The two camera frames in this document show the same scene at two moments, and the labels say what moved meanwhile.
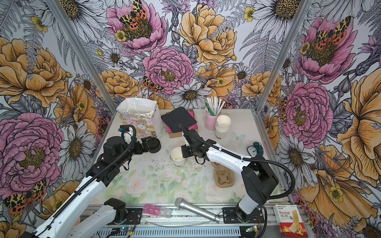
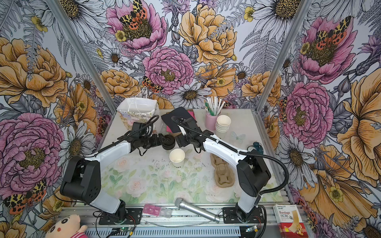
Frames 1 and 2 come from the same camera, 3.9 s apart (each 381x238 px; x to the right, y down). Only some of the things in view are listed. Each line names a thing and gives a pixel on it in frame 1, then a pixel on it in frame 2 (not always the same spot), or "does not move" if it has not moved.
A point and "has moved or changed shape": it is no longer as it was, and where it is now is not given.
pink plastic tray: [156, 210] does not move
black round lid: [154, 145] has moved or changed shape
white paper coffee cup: [177, 156] does not move
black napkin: [174, 118] does not move
